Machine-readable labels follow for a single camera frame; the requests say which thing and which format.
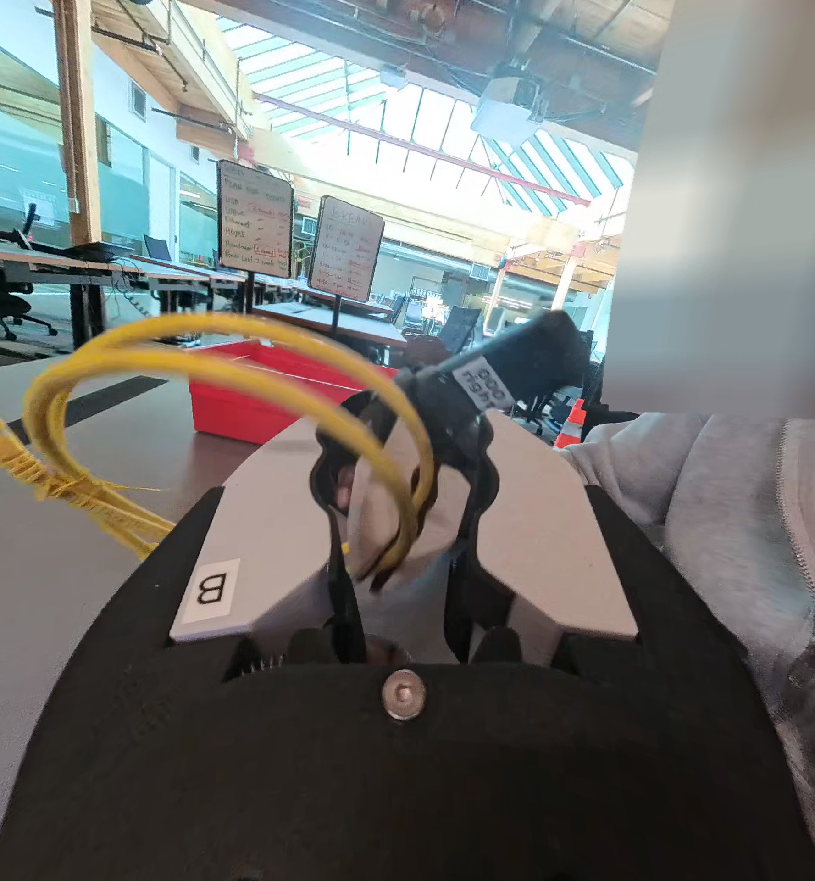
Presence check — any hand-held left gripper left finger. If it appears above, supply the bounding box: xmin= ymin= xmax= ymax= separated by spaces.
xmin=168 ymin=411 xmax=370 ymax=665

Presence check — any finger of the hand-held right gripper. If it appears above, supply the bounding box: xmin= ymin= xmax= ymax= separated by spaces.
xmin=344 ymin=456 xmax=410 ymax=582
xmin=406 ymin=467 xmax=475 ymax=574

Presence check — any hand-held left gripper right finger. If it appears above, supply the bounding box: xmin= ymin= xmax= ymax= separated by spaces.
xmin=444 ymin=412 xmax=638 ymax=665

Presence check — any yellow cable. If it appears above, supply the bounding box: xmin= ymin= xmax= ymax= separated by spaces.
xmin=0 ymin=313 xmax=440 ymax=594

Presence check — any wooden office desk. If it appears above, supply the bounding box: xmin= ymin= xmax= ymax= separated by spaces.
xmin=252 ymin=303 xmax=410 ymax=350
xmin=0 ymin=237 xmax=210 ymax=353

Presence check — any grey desk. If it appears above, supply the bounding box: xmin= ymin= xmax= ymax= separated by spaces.
xmin=0 ymin=354 xmax=326 ymax=875

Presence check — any orange traffic cone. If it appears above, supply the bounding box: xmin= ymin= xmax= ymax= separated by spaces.
xmin=555 ymin=399 xmax=588 ymax=450

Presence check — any red plastic bin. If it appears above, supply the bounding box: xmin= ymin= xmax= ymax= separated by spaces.
xmin=189 ymin=340 xmax=403 ymax=446

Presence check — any long black tape strip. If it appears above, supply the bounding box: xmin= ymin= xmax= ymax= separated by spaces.
xmin=0 ymin=375 xmax=169 ymax=474

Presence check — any whiteboard on stand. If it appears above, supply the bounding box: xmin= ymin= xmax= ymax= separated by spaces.
xmin=307 ymin=195 xmax=387 ymax=304
xmin=216 ymin=160 xmax=296 ymax=280

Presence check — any white ceiling projector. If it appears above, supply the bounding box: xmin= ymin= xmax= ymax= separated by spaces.
xmin=471 ymin=76 xmax=547 ymax=147

